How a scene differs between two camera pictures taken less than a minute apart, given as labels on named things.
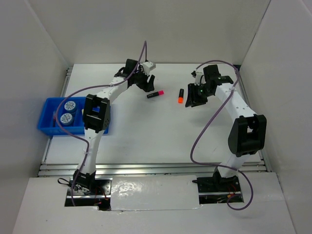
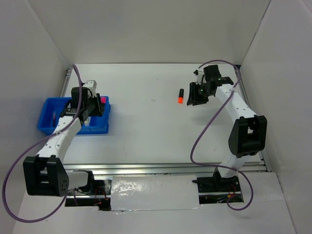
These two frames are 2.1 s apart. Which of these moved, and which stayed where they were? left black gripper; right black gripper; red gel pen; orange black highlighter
Moved: left black gripper
Stayed: right black gripper; orange black highlighter; red gel pen
